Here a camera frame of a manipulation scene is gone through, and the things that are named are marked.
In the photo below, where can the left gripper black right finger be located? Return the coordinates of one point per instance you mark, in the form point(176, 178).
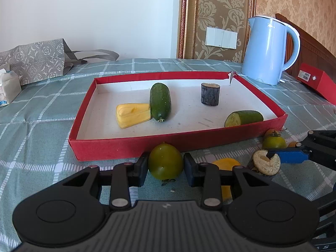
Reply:
point(207, 176)

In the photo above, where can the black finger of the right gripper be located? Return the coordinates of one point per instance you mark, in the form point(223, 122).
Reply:
point(291, 155)

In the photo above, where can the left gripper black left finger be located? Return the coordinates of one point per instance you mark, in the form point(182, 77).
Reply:
point(124, 176)

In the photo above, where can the green tomato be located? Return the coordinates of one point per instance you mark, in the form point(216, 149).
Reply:
point(273, 142)
point(165, 162)

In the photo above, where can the cut green cucumber half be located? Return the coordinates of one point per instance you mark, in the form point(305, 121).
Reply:
point(243, 117)

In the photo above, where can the sugarcane piece flat top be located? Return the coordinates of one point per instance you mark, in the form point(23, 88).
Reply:
point(210, 94)

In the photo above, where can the whole-end green cucumber half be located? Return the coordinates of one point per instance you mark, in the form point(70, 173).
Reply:
point(160, 102)

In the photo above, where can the red shallow cardboard tray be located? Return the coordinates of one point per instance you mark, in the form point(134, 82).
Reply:
point(95, 134)

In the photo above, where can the red cardboard box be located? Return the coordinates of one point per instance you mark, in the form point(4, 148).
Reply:
point(318, 80)

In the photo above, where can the brown wooden headboard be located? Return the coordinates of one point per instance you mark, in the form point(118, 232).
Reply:
point(312, 52)

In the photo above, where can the light blue electric kettle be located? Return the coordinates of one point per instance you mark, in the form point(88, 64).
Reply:
point(264, 59)

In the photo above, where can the grey patterned paper bag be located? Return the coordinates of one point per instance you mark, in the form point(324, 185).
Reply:
point(47, 59)

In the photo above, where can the cat print tissue pack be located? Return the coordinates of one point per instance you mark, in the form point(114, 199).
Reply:
point(10, 87)

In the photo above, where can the white wall switch panel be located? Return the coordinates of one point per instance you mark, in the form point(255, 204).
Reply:
point(221, 38)

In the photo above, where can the gold ornate wall frame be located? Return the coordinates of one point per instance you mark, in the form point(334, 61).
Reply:
point(195, 16)

